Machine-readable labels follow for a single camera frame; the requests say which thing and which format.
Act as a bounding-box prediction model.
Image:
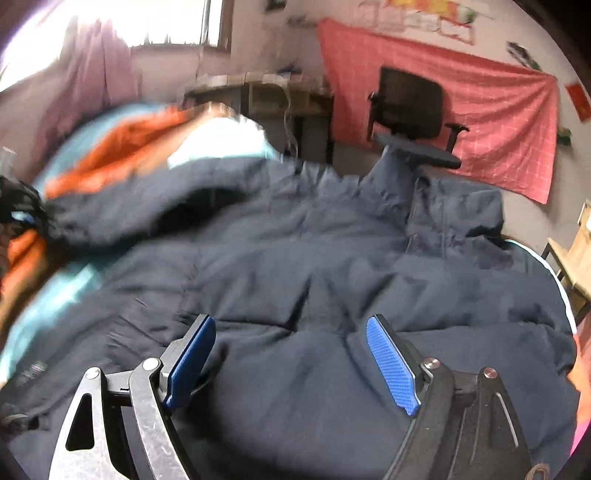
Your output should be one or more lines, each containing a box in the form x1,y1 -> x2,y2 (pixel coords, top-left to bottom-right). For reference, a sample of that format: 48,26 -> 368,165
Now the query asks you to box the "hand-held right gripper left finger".
48,314 -> 218,480

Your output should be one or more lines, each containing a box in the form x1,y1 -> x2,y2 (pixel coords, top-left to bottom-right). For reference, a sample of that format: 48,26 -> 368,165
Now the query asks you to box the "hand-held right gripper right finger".
366,314 -> 532,480

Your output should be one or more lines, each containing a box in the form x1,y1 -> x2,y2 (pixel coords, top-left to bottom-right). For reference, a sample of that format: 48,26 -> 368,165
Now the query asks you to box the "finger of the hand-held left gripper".
0,174 -> 47,234

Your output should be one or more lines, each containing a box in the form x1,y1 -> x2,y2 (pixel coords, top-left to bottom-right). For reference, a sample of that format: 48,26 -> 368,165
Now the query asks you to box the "navy padded jacket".
0,157 -> 580,480

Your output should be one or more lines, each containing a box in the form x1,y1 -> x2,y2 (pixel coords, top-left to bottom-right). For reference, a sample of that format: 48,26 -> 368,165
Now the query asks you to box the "orange and blue striped blanket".
0,104 -> 591,462

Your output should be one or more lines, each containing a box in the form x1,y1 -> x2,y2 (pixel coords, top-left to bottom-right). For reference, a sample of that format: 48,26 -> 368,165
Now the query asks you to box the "pink curtain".
0,14 -> 141,153

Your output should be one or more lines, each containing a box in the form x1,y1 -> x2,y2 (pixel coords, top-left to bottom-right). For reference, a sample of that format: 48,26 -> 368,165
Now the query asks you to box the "light wooden table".
540,198 -> 591,319

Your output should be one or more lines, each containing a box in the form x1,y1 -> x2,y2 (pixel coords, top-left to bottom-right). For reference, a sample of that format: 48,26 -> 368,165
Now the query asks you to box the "window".
124,0 -> 232,49

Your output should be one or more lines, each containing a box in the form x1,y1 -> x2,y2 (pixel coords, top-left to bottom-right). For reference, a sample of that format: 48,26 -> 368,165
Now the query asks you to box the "black office chair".
367,66 -> 471,171

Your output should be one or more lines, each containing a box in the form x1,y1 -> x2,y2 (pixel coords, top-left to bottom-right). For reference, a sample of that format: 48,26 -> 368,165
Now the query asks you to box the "cluttered wooden desk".
185,71 -> 335,162

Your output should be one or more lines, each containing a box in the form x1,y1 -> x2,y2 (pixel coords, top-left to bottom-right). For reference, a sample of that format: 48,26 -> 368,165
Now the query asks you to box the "red checked wall cloth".
316,17 -> 559,205

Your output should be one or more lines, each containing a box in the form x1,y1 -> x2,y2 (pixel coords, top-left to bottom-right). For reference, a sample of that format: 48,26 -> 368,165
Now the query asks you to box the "small red wall poster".
566,83 -> 591,121

